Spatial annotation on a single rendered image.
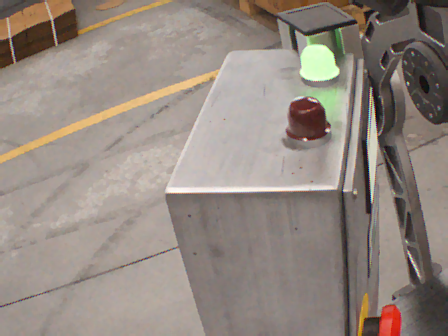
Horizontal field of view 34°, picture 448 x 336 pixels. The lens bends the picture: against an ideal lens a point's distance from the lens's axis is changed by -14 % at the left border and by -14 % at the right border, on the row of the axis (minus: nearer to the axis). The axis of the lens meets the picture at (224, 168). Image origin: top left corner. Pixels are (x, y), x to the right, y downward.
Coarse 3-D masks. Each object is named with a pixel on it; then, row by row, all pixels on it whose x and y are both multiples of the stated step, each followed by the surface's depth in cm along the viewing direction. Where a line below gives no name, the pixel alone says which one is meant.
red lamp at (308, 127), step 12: (312, 96) 44; (288, 108) 44; (300, 108) 43; (312, 108) 43; (324, 108) 44; (288, 120) 44; (300, 120) 43; (312, 120) 43; (324, 120) 44; (288, 132) 44; (300, 132) 44; (312, 132) 43; (324, 132) 44; (300, 144) 44; (312, 144) 44
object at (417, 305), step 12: (444, 276) 122; (420, 288) 122; (432, 288) 121; (444, 288) 120; (396, 300) 121; (408, 300) 120; (420, 300) 119; (432, 300) 118; (444, 300) 117; (408, 312) 117; (420, 312) 117; (432, 312) 116; (444, 312) 115; (408, 324) 115; (420, 324) 114; (432, 324) 113; (444, 324) 112
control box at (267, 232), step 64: (256, 64) 53; (256, 128) 46; (192, 192) 42; (256, 192) 42; (320, 192) 41; (192, 256) 45; (256, 256) 44; (320, 256) 43; (256, 320) 47; (320, 320) 46
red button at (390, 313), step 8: (384, 312) 49; (392, 312) 49; (400, 312) 50; (368, 320) 50; (376, 320) 50; (384, 320) 49; (392, 320) 49; (400, 320) 50; (368, 328) 50; (376, 328) 50; (384, 328) 49; (392, 328) 49; (400, 328) 50
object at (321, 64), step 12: (312, 48) 49; (324, 48) 49; (312, 60) 49; (324, 60) 49; (300, 72) 50; (312, 72) 49; (324, 72) 49; (336, 72) 50; (312, 84) 49; (324, 84) 49
